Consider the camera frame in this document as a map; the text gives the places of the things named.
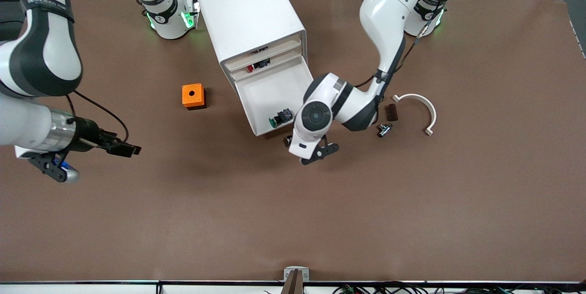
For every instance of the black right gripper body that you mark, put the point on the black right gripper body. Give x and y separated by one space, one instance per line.
87 133

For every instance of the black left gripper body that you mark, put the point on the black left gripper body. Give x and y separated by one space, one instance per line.
288 140

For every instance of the green push button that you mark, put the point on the green push button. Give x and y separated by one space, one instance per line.
280 118

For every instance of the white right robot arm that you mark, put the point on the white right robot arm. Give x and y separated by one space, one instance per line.
46 46

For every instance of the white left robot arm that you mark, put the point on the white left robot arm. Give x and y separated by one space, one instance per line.
384 5

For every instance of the red push button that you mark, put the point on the red push button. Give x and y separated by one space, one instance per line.
250 68

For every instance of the brown table cover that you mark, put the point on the brown table cover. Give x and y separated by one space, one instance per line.
293 216

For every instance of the orange box with hole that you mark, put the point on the orange box with hole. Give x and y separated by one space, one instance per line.
187 100

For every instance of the dark brown terminal block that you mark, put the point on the dark brown terminal block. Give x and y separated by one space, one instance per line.
392 113

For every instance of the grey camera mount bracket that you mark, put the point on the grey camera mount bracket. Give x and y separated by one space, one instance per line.
295 273

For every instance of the white table edge rail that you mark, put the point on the white table edge rail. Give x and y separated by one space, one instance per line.
91 288

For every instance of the white curved bracket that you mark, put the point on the white curved bracket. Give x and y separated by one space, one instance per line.
434 115

